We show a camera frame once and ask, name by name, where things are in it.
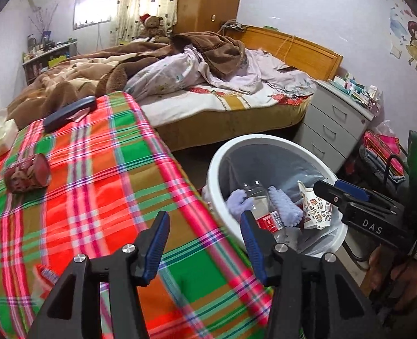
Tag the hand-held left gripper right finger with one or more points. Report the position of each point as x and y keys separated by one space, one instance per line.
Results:
x=254 y=247

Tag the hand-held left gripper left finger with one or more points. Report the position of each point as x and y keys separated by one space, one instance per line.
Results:
x=155 y=247

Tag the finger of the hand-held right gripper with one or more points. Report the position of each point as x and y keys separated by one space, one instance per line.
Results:
x=353 y=189
x=370 y=222

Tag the crushed printed paper cup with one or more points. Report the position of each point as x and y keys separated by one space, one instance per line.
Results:
x=314 y=212

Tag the clear plastic bottle red cap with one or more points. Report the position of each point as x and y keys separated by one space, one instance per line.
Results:
x=261 y=201

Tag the pale purple foam net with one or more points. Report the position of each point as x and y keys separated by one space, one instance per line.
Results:
x=238 y=201
x=286 y=208

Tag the white trash bin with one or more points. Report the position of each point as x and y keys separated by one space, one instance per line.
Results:
x=222 y=169

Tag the person's right hand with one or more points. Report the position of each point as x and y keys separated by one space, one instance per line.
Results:
x=377 y=265

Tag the folded plaid cloth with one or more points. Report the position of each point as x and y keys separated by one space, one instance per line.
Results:
x=381 y=144

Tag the grey nightstand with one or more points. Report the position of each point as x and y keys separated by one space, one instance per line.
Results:
x=332 y=120

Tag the row of boxes on nightstand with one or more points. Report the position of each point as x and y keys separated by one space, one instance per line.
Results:
x=356 y=90

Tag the wooden headboard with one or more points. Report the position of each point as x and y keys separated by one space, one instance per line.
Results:
x=300 y=53

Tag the pale lilac quilt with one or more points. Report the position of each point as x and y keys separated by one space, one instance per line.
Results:
x=264 y=70

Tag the red cartoon drink can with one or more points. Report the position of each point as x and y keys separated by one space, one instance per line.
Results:
x=25 y=174

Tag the floral bed sheet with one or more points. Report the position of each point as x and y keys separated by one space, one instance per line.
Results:
x=201 y=102

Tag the dark blue glasses case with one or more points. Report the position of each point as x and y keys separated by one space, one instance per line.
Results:
x=67 y=113

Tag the brown fleece blanket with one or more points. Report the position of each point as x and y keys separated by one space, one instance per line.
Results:
x=70 y=77

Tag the shelf unit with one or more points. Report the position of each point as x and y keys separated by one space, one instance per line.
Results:
x=49 y=60

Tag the brown teddy bear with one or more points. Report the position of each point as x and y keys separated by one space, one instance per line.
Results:
x=153 y=24

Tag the row of bottles on shelf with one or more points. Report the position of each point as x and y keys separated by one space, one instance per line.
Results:
x=39 y=47

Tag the wooden wardrobe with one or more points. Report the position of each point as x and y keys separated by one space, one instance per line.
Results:
x=208 y=0

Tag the window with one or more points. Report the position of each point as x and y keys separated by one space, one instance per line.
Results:
x=93 y=9

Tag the patterned curtain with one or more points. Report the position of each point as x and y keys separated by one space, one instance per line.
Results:
x=130 y=0

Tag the vase with bare branches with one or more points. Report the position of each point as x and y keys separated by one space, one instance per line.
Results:
x=44 y=24

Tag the cartoon girl wall sticker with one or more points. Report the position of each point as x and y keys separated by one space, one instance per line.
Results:
x=416 y=39

